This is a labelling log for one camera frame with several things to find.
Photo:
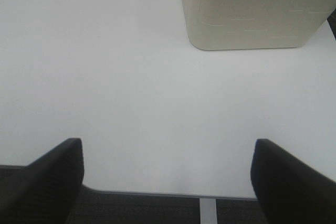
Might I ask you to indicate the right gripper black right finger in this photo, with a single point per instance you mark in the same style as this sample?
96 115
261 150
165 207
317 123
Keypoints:
288 190

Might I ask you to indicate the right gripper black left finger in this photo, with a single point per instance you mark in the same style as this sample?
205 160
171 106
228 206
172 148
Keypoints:
45 190

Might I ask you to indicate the white table leg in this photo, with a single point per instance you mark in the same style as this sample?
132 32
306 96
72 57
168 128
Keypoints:
208 211

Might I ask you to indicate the beige plastic basket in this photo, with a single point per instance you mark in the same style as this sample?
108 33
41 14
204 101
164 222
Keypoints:
253 24

